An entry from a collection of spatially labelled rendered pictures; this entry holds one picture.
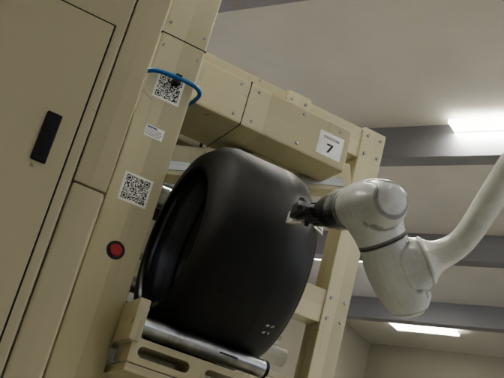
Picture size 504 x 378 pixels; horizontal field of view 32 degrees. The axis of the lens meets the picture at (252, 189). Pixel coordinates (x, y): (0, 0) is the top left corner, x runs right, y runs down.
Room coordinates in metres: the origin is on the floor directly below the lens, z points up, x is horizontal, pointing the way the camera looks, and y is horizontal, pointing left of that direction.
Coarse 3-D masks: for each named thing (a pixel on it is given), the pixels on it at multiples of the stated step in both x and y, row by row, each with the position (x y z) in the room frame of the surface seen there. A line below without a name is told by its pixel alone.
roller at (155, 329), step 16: (144, 336) 2.01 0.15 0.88; (160, 336) 2.01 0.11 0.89; (176, 336) 2.02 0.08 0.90; (192, 336) 2.04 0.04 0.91; (192, 352) 2.06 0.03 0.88; (208, 352) 2.06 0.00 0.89; (224, 352) 2.07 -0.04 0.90; (240, 352) 2.09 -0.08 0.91; (240, 368) 2.10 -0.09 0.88; (256, 368) 2.10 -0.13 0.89
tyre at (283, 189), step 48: (192, 192) 2.34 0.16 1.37; (240, 192) 1.94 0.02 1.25; (288, 192) 2.00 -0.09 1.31; (192, 240) 2.44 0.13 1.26; (240, 240) 1.93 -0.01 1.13; (288, 240) 1.97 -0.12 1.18; (144, 288) 2.32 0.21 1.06; (192, 288) 1.99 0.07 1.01; (240, 288) 1.98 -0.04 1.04; (288, 288) 2.00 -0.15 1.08; (240, 336) 2.07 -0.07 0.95
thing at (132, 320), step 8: (128, 304) 2.02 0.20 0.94; (136, 304) 1.96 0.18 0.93; (144, 304) 1.95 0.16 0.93; (128, 312) 2.00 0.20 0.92; (136, 312) 1.94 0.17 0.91; (144, 312) 1.95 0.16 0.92; (120, 320) 2.04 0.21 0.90; (128, 320) 1.98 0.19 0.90; (136, 320) 1.95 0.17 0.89; (144, 320) 1.95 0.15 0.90; (120, 328) 2.02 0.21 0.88; (128, 328) 1.96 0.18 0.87; (136, 328) 1.95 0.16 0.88; (120, 336) 2.00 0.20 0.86; (128, 336) 1.95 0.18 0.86; (136, 336) 1.95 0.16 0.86; (112, 344) 2.07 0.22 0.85
